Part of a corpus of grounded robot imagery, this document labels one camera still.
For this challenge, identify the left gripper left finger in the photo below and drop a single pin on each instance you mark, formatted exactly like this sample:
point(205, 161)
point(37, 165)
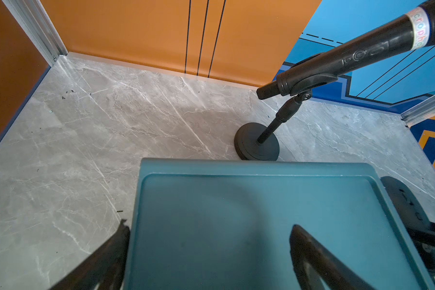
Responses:
point(104, 268)

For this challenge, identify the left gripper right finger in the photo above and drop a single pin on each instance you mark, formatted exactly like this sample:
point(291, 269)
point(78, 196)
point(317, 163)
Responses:
point(316, 268)

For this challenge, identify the teal drawer cabinet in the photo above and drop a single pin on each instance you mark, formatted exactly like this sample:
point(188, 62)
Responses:
point(226, 225)

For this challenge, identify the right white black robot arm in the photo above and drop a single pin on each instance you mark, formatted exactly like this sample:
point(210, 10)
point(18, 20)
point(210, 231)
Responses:
point(415, 220)

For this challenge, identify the black microphone stand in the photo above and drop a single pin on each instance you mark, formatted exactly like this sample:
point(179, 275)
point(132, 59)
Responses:
point(254, 141)

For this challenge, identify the black microphone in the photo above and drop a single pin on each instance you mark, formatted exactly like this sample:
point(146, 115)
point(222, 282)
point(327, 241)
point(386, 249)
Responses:
point(414, 30)

